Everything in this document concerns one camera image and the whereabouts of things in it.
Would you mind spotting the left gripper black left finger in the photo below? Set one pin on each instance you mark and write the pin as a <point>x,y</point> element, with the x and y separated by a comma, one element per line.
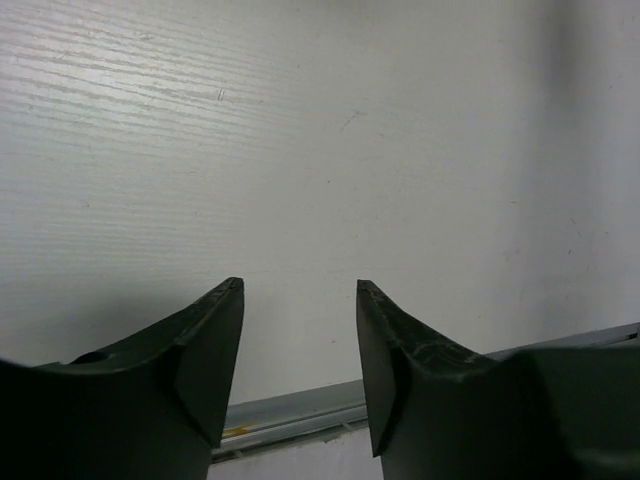
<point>150,406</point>

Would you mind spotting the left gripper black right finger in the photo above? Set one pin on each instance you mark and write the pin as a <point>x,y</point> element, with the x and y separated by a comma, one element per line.
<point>438,410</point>

